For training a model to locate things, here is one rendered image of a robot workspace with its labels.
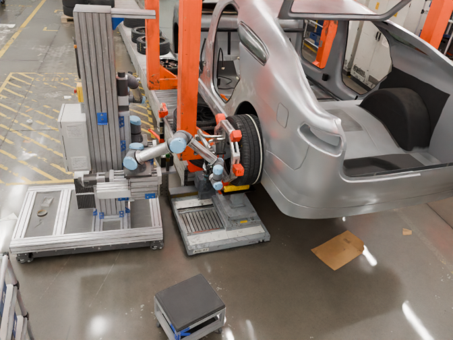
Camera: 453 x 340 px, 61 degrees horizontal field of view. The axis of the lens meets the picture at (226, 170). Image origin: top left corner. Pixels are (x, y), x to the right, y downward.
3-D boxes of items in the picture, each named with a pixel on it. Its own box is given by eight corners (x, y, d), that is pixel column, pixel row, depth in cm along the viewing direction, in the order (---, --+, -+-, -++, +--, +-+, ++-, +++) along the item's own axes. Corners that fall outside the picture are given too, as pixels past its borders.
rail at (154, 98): (191, 181, 428) (192, 164, 416) (183, 182, 425) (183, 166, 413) (152, 95, 620) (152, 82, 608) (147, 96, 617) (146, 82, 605)
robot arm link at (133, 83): (137, 71, 329) (146, 96, 376) (125, 70, 329) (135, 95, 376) (135, 83, 326) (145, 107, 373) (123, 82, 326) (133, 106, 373)
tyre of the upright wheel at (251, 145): (262, 105, 335) (237, 122, 397) (237, 106, 327) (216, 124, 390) (274, 180, 330) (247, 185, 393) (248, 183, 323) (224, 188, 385)
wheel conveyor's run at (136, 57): (184, 81, 733) (184, 61, 712) (138, 82, 706) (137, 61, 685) (135, 7, 1264) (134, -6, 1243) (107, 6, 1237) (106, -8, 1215)
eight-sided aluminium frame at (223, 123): (236, 191, 349) (242, 139, 320) (229, 193, 347) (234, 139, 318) (218, 160, 392) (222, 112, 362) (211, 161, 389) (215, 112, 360)
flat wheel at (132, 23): (154, 27, 945) (154, 17, 932) (128, 29, 913) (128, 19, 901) (145, 21, 990) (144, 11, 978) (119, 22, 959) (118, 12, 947)
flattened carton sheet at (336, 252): (369, 248, 386) (370, 246, 384) (334, 271, 356) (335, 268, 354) (345, 231, 405) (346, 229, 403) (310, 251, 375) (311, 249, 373)
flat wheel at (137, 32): (130, 44, 810) (130, 33, 797) (132, 36, 864) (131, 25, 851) (162, 46, 821) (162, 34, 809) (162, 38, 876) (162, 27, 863)
